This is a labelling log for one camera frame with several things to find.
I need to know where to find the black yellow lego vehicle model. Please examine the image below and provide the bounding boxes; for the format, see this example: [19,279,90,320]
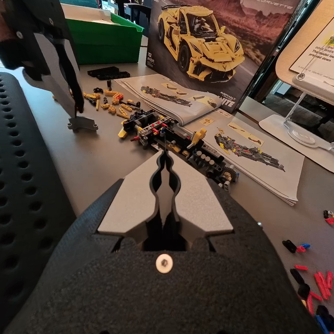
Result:
[118,110,240,194]

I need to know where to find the open lego instruction booklet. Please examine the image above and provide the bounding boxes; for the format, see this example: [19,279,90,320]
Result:
[113,74,305,206]

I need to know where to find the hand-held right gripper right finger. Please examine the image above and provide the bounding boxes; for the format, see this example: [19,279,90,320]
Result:
[166,150,234,247]

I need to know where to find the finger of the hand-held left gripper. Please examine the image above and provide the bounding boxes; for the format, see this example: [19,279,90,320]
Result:
[56,39,85,114]
[22,33,77,118]

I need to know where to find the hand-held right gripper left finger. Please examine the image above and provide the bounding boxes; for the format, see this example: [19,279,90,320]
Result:
[97,150,166,247]

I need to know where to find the black perforated pad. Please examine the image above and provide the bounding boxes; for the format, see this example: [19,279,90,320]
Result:
[0,72,77,327]

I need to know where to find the person's left hand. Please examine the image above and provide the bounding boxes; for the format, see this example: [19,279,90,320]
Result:
[0,12,21,42]

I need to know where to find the black ribbed parts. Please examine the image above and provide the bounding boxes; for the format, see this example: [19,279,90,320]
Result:
[87,66,130,80]

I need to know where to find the green object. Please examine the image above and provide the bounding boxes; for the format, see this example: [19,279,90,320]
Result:
[61,4,144,66]

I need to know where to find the pile of small lego pins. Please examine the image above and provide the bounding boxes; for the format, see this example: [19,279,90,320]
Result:
[290,265,334,334]

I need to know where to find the printed lego set box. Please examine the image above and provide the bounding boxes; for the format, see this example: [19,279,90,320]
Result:
[146,0,320,114]

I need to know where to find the yellow red lego assembly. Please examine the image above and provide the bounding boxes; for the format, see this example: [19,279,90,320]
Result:
[104,89,125,105]

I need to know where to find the black office chair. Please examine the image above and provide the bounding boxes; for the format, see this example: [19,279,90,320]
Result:
[115,0,152,30]

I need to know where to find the white stand base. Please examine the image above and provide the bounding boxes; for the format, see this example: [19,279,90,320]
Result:
[259,93,334,173]

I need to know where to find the grey lego panel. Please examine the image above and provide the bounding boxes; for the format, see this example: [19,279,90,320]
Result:
[67,116,99,133]

